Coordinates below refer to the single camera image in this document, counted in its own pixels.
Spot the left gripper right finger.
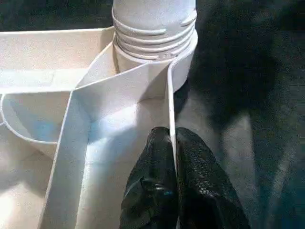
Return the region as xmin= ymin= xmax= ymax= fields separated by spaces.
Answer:
xmin=175 ymin=127 xmax=251 ymax=229

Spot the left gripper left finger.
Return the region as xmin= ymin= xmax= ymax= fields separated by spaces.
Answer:
xmin=121 ymin=126 xmax=178 ymax=229

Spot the white plastic table top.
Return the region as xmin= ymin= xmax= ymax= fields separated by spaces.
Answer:
xmin=0 ymin=26 xmax=199 ymax=229

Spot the white plastic table leg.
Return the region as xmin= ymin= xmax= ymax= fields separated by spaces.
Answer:
xmin=111 ymin=0 xmax=198 ymax=62

